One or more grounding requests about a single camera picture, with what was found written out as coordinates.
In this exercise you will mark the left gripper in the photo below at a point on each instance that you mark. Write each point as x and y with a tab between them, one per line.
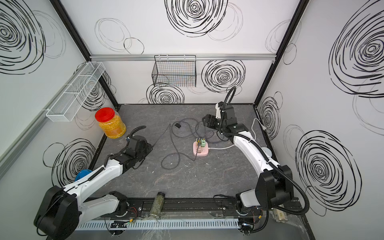
149	147

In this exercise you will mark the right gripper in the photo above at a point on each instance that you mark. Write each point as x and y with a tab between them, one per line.
209	121

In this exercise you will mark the pink power strip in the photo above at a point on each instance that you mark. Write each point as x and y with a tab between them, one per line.
204	153

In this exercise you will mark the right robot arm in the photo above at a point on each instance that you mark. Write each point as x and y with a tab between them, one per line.
275	185

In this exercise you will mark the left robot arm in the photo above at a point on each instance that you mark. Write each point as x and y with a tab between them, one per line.
63	209

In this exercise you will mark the red lid corn jar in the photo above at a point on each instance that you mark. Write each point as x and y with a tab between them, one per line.
110	122

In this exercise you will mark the blue lid jar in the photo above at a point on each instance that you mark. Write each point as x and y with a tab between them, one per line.
82	174

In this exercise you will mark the glass spice bottle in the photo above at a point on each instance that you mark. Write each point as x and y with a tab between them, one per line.
157	205

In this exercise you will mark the white lid jar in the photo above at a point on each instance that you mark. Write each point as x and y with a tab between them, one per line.
267	151

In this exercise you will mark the beige small bottle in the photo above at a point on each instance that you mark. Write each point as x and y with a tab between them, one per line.
279	216

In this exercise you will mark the black wire basket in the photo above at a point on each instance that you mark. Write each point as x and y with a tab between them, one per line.
175	73

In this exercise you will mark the aluminium wall rail back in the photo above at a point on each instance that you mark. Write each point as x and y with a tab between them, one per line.
182	57

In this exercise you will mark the aluminium wall rail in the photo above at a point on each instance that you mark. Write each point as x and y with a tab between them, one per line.
182	57
12	153

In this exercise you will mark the white wire shelf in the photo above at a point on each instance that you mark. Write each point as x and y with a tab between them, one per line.
83	91

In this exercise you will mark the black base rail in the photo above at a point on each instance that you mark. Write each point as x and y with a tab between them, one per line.
219	204

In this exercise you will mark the white slotted cable duct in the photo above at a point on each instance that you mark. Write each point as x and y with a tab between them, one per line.
169	224

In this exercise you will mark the aluminium wall rail left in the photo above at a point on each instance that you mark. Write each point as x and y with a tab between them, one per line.
12	153

